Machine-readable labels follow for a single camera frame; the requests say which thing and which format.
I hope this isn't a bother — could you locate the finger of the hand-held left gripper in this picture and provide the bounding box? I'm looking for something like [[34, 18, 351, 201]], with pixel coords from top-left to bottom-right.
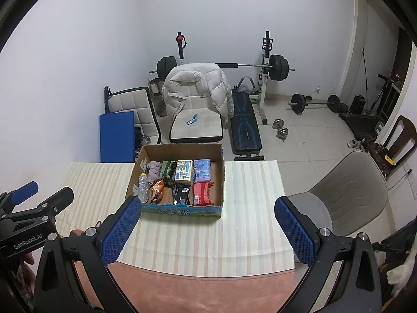
[[0, 181, 39, 218], [35, 186, 75, 224]]

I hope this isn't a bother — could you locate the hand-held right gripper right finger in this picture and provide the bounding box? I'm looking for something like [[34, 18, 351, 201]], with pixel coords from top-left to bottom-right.
[[274, 196, 382, 313]]

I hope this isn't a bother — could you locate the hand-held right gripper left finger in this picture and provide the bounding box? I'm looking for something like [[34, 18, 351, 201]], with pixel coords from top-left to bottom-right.
[[33, 196, 142, 313]]

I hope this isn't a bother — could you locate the clear plastic bottle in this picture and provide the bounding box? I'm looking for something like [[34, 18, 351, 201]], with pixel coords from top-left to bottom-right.
[[138, 173, 150, 203]]

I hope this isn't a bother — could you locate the orange panda snack packet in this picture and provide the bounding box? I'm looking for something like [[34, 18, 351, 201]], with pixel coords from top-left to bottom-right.
[[149, 179, 165, 204]]

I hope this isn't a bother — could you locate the purple cloth bundle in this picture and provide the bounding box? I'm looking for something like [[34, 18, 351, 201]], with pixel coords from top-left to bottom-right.
[[145, 161, 162, 183]]

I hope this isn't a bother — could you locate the black packet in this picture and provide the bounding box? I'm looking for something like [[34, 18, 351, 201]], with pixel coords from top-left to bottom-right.
[[171, 184, 191, 207]]

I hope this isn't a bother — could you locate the green packet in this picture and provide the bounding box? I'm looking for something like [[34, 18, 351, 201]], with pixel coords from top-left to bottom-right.
[[161, 160, 178, 185]]

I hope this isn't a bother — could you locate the red packet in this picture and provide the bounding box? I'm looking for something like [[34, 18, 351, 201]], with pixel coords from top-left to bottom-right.
[[192, 182, 216, 207]]

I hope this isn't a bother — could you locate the cardboard box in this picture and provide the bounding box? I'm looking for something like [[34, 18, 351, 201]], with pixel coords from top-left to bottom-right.
[[125, 143, 225, 220]]

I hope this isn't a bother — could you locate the blue tissue pack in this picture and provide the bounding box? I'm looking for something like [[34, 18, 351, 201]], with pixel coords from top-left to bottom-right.
[[193, 158, 212, 183]]

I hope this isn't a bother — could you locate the person's left hand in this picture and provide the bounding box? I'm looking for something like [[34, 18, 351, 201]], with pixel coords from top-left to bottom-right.
[[8, 252, 36, 304]]

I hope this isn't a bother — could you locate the grey shell chair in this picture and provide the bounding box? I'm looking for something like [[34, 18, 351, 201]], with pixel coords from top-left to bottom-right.
[[287, 151, 389, 237]]

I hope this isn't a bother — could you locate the blue foam mat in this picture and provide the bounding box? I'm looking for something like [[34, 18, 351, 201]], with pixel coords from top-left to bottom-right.
[[99, 111, 136, 163]]

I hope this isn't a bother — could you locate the striped tablecloth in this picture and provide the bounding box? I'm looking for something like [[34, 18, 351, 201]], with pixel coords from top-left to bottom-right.
[[60, 160, 296, 274]]

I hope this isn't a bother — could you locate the folded black scooter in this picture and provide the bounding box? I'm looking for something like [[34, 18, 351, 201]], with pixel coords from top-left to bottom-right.
[[371, 215, 417, 255]]

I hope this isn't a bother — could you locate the white goose plush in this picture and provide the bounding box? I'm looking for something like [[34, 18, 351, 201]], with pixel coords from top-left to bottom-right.
[[373, 241, 417, 297]]

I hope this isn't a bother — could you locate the black and blue bench pad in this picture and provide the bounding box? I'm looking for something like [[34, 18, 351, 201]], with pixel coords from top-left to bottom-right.
[[230, 91, 263, 154]]

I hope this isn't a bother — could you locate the white padded black-framed chair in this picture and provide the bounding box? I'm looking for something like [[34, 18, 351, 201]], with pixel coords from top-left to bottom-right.
[[103, 86, 162, 144]]

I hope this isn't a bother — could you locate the short barbell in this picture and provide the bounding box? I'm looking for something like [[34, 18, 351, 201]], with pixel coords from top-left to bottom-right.
[[287, 93, 341, 115]]

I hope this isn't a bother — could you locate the beige padded chair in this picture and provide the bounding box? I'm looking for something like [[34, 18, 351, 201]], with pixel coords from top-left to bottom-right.
[[169, 107, 225, 144]]

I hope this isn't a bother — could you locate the brown wooden chair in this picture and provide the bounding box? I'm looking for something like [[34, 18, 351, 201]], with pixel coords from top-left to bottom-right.
[[368, 115, 417, 178]]

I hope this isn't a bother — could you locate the black bag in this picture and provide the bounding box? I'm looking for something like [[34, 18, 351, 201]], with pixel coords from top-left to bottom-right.
[[349, 95, 366, 115]]

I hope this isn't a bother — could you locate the white weight rack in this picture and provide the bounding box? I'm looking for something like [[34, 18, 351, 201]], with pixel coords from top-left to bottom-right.
[[176, 31, 272, 126]]

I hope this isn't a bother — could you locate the black kick scooter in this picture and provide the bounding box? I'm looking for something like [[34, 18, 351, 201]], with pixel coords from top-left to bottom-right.
[[365, 73, 396, 118]]

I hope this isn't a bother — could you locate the barbell with black plates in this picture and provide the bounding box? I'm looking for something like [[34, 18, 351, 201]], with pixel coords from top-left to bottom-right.
[[149, 54, 295, 82]]

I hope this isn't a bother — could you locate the white puffer jacket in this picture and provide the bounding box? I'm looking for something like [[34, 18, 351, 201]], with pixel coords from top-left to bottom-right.
[[162, 63, 235, 124]]

